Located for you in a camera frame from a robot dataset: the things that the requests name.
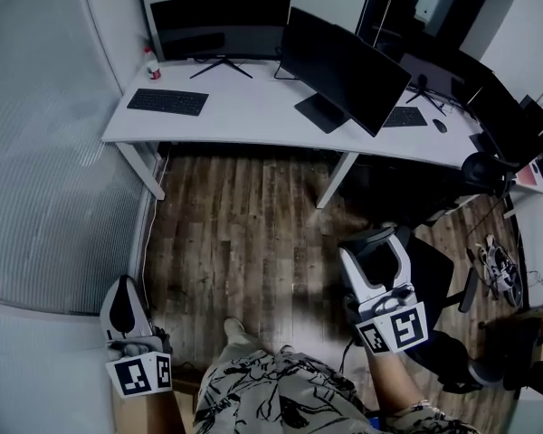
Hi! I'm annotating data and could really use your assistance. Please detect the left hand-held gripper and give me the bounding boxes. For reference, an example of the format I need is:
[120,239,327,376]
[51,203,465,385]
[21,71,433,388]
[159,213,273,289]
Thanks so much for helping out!
[100,275,173,398]

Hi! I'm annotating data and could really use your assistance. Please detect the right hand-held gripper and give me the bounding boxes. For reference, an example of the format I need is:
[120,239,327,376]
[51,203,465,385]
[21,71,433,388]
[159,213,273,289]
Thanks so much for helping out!
[338,229,429,356]

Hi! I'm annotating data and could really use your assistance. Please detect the black keyboard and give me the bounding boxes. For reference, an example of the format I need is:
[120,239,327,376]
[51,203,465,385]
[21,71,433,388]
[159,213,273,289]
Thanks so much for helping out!
[382,105,429,128]
[126,88,210,118]

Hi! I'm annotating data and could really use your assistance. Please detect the person's right forearm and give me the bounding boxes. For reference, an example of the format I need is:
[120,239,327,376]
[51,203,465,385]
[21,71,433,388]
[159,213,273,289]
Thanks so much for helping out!
[366,345,431,418]

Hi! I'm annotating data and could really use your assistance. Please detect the person's left forearm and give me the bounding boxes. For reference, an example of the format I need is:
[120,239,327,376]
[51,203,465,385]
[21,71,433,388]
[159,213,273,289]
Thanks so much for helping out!
[142,389,186,434]

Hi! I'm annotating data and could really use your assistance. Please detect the white desk leg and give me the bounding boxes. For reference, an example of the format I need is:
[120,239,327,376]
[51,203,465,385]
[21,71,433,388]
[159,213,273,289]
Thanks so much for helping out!
[116,142,167,202]
[315,151,358,210]

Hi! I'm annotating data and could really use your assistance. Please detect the person's left shoe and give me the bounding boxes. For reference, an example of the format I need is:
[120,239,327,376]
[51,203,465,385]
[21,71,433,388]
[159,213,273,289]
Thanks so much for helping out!
[224,317,248,339]

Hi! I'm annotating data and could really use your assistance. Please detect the beige trousers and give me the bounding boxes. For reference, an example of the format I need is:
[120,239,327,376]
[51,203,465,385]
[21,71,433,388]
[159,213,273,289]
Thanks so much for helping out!
[214,332,300,365]

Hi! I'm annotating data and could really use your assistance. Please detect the patterned grey shirt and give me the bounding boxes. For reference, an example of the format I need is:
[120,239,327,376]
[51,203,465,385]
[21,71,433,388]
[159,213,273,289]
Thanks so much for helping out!
[193,348,481,434]

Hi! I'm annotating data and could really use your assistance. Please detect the pink box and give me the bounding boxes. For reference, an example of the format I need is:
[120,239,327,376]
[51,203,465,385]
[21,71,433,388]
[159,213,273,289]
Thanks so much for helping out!
[515,161,543,184]

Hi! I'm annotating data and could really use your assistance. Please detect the large black monitor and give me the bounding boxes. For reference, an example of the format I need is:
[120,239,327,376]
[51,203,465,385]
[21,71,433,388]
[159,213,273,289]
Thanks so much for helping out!
[280,6,413,138]

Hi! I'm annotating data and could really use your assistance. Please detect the clear bottle with red cap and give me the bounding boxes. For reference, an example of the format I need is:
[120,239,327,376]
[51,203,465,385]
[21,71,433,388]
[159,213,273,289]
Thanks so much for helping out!
[143,46,163,81]

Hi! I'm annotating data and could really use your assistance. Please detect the dark window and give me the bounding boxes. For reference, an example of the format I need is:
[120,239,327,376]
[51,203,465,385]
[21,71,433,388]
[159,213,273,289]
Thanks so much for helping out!
[355,0,515,62]

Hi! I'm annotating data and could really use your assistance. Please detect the curved black monitor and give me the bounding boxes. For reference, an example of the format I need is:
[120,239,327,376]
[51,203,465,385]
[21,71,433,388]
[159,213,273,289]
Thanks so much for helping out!
[149,0,291,80]

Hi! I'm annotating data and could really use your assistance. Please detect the thin white cable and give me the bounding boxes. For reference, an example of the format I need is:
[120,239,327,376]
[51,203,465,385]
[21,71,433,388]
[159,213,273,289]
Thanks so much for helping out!
[142,156,169,284]

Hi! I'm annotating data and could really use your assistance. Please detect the tangle of cables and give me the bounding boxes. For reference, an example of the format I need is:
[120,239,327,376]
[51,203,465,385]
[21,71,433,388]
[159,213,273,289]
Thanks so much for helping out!
[468,235,524,307]

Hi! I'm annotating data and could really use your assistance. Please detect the black monitor cable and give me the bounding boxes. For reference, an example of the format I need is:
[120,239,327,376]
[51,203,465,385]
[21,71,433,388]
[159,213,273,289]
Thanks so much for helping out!
[273,47,300,81]

